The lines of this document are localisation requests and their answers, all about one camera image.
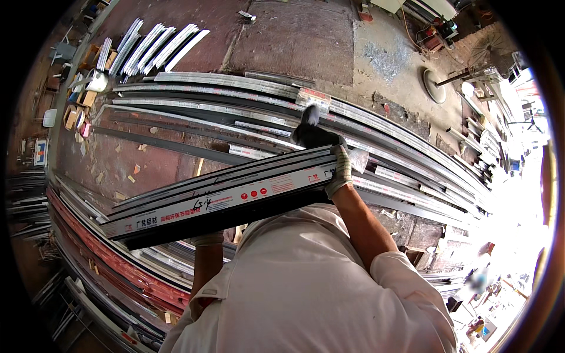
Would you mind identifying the person's left hand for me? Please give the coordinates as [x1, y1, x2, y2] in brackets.
[190, 231, 226, 247]

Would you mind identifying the person's right hand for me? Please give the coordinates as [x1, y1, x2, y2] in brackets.
[289, 105, 354, 199]

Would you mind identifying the aluminium profile bundle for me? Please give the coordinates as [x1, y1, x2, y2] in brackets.
[100, 146, 341, 252]

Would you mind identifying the clear plastic bag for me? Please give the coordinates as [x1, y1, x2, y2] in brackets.
[349, 148, 370, 174]

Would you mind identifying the heap of long aluminium profiles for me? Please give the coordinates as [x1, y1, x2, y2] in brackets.
[92, 70, 497, 230]

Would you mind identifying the person's body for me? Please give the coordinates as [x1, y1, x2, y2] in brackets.
[158, 203, 458, 353]

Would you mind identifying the rack of profile offcuts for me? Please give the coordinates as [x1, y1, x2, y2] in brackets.
[445, 88, 506, 182]

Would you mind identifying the row of short white profiles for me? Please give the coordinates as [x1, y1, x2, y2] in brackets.
[95, 18, 212, 84]

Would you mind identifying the standing floor fan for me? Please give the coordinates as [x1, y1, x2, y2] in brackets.
[422, 30, 515, 105]

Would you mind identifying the white plastic bucket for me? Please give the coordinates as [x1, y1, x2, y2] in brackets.
[83, 68, 109, 93]

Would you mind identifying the pile of red-brown and silver profiles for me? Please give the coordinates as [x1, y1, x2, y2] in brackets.
[46, 171, 240, 353]

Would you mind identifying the heap of wooden boxes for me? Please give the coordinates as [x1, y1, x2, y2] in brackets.
[62, 43, 119, 138]

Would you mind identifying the rack of dark profiles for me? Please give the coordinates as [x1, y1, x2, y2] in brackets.
[6, 170, 52, 242]

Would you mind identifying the cutting machine with cables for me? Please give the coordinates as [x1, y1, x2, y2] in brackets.
[413, 17, 461, 54]

